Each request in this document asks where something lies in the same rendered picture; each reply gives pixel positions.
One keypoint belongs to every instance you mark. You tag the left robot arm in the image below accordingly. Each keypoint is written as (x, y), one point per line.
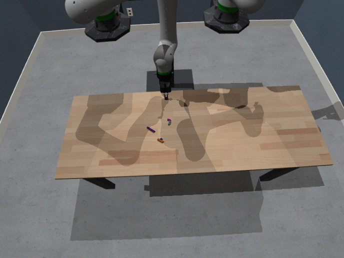
(227, 11)

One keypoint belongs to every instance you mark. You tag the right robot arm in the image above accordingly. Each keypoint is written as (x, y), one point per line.
(105, 20)

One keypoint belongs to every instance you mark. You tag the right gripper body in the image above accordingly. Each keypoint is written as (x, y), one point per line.
(164, 82)

